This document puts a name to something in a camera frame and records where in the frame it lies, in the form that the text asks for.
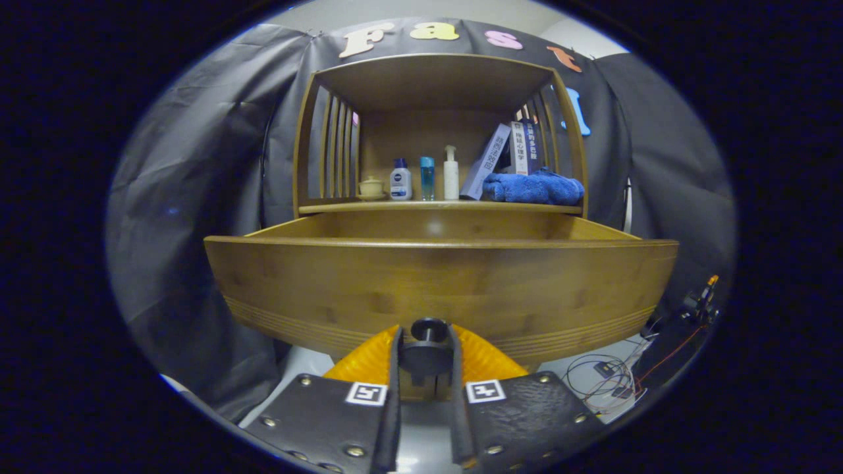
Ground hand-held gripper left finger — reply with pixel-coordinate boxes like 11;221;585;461
244;324;404;474

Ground blue towel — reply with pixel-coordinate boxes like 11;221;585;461
482;167;585;206

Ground beige lidded teacup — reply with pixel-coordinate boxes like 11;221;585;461
356;175;387;201

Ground loose floor cables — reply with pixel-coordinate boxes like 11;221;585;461
560;329;659;415

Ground white pump bottle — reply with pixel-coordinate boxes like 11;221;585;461
443;145;460;201

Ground white spine book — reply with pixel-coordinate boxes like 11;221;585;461
510;120;531;176

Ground dark blue book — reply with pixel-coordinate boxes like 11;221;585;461
525;118;542;173

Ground white bottle blue cap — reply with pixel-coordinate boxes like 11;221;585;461
389;158;413;201

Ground wooden countertop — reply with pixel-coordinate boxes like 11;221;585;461
298;197;587;215

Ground black equipment with orange clamp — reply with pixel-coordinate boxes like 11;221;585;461
642;275;722;389

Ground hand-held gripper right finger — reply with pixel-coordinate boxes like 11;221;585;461
448;323;607;474

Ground wooden drawer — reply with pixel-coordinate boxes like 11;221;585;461
203;209;679;402

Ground wooden cabinet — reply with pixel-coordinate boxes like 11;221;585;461
292;53;590;221

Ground lavender book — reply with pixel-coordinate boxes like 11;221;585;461
459;123;512;201

